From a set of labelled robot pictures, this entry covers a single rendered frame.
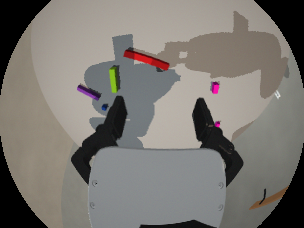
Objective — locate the purple rod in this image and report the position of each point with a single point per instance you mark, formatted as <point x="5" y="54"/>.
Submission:
<point x="88" y="92"/>

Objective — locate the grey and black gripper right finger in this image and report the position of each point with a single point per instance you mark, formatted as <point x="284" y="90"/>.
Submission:
<point x="212" y="138"/>

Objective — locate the lime green rod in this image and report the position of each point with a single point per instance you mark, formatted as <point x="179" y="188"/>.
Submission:
<point x="113" y="79"/>

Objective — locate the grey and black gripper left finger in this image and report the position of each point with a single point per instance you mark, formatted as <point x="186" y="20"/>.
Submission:
<point x="112" y="129"/>

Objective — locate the red rod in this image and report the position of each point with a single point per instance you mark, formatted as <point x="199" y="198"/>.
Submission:
<point x="146" y="59"/>

